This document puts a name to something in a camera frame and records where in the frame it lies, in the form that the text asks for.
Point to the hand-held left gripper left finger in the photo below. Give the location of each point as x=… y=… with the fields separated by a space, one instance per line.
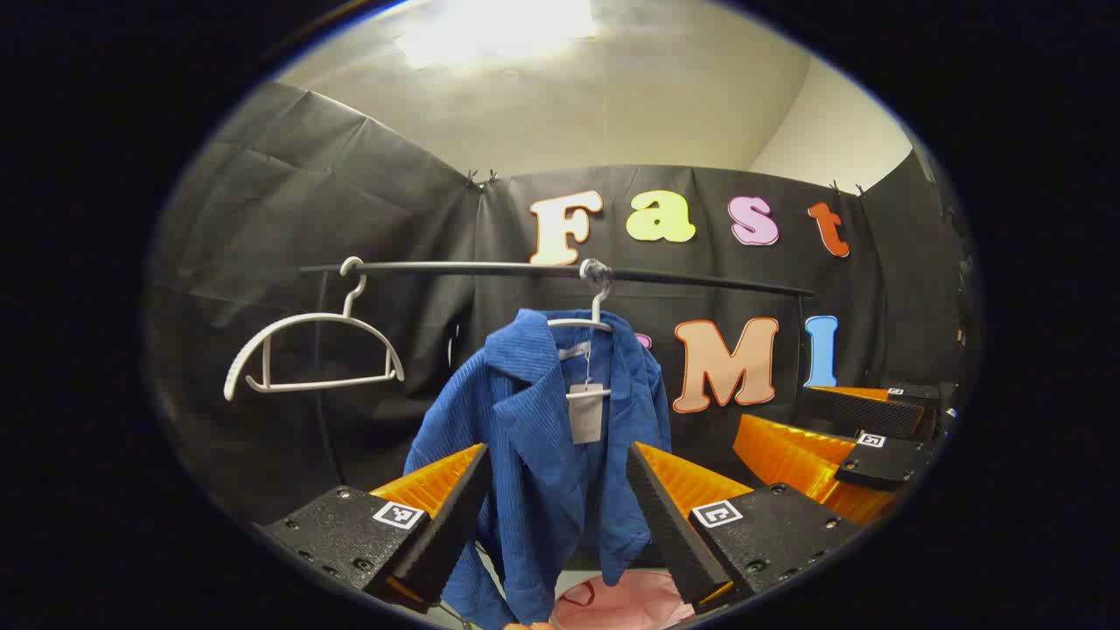
x=455 y=512

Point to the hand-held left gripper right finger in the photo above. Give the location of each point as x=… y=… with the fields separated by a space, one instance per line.
x=665 y=525

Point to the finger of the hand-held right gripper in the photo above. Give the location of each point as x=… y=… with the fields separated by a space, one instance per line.
x=862 y=413
x=879 y=464

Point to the pink laundry hamper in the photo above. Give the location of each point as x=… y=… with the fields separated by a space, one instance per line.
x=630 y=604

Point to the white plastic hanger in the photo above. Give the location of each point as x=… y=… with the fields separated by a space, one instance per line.
x=598 y=306
x=315 y=318

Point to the black clothes rack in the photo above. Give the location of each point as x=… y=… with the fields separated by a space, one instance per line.
x=455 y=267

